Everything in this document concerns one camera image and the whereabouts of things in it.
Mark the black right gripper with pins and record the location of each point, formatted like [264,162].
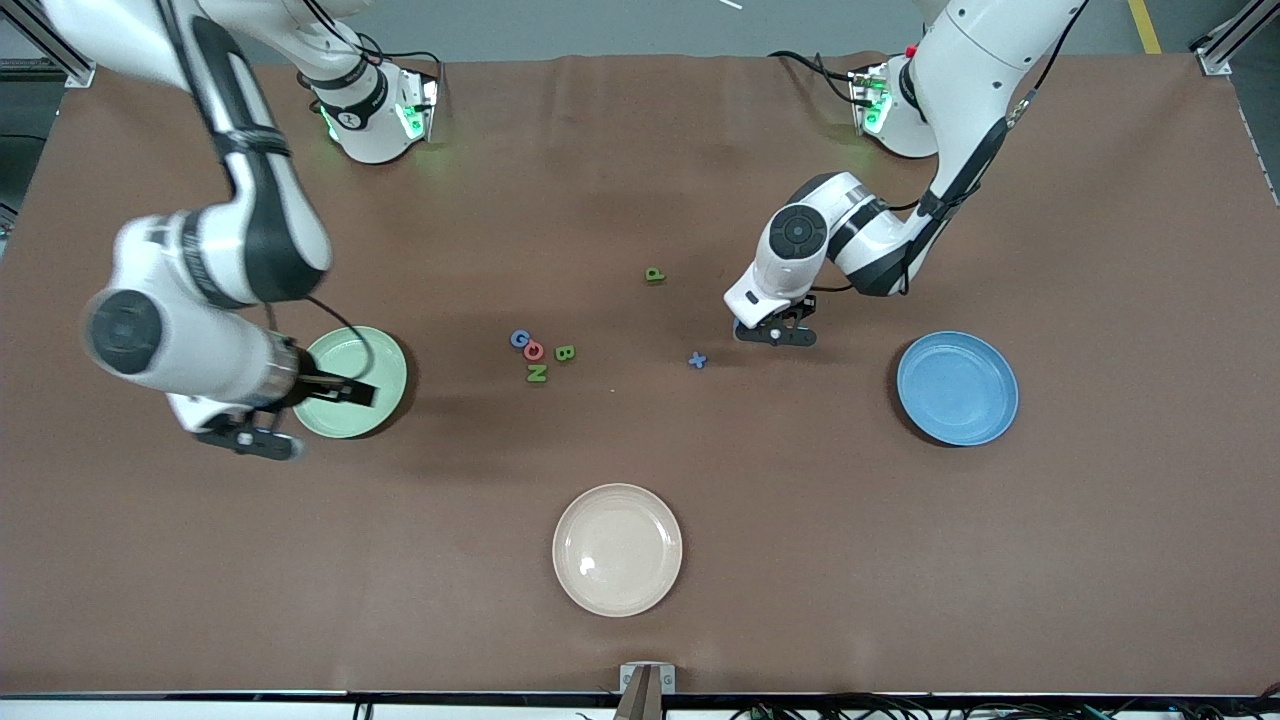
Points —
[318,386]

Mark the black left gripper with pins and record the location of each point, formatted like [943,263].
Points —
[809,309]

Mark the red letter Q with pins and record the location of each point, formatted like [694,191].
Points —
[534,350]

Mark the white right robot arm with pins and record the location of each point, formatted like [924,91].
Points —
[200,340]

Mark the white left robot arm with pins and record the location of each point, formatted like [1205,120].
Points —
[960,70]

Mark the green plate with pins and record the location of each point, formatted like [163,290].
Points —
[335,350]

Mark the blue plate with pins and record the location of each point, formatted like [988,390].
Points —
[957,390]

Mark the brown table cover mat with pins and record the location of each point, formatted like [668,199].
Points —
[640,180]

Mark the beige plate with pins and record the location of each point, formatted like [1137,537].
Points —
[617,550]

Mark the yellow floor tape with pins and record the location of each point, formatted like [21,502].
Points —
[1143,25]

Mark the white left camera bracket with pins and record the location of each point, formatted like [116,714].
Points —
[760,295]

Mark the white camera bracket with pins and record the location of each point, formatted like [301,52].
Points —
[760,295]
[215,410]

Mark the white right camera bracket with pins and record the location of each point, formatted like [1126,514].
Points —
[215,410]

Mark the white table edge rail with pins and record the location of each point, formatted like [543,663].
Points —
[200,708]

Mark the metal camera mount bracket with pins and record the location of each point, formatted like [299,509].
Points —
[647,690]

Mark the aluminium frame profile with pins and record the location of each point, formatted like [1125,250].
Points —
[78,72]
[1213,58]

